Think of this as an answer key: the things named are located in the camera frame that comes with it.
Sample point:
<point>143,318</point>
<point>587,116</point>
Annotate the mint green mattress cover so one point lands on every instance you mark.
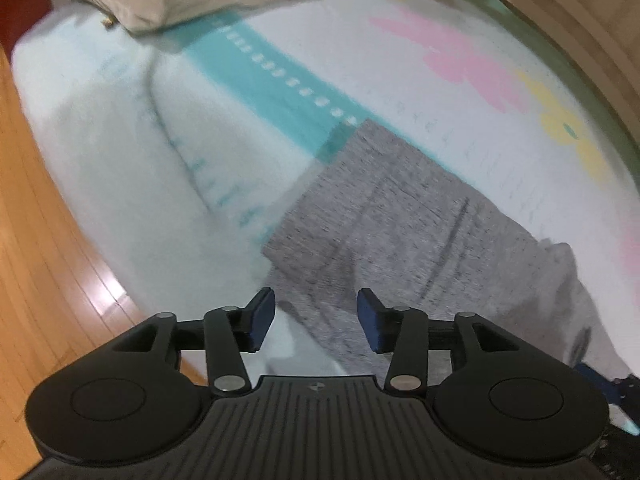
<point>565,60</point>

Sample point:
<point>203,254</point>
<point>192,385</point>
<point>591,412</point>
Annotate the floral bed sheet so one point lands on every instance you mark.
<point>150,160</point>

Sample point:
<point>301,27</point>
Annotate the wooden headboard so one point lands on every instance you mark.
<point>590,20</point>

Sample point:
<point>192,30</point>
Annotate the dark red furniture panel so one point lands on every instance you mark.
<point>22,0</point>

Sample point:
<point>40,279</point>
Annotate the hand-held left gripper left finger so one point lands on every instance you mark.
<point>260,317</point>

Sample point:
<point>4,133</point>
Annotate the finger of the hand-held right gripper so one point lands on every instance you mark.
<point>597,382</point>

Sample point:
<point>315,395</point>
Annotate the gray pants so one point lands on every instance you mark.
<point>400,210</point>

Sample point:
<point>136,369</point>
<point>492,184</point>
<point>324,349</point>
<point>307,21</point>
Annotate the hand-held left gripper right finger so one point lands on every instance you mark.
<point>372,320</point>

